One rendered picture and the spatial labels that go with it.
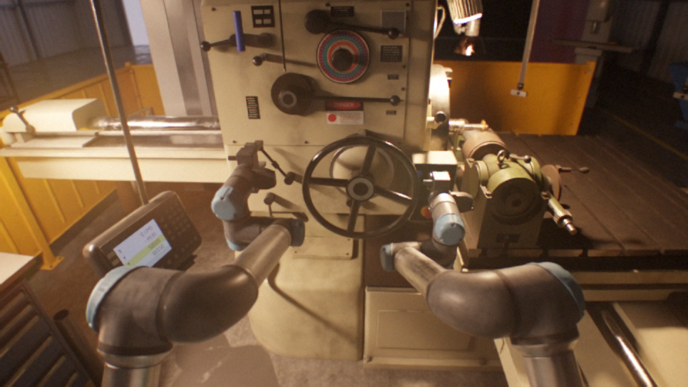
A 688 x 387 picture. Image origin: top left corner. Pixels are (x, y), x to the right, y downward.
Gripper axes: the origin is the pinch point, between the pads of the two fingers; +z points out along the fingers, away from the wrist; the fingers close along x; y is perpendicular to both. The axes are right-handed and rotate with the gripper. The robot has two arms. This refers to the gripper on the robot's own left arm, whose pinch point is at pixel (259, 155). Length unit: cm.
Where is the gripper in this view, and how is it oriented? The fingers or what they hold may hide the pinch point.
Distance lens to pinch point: 116.8
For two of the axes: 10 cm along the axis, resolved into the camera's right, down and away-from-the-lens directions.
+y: -10.0, -0.2, 0.7
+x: 0.2, 8.8, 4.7
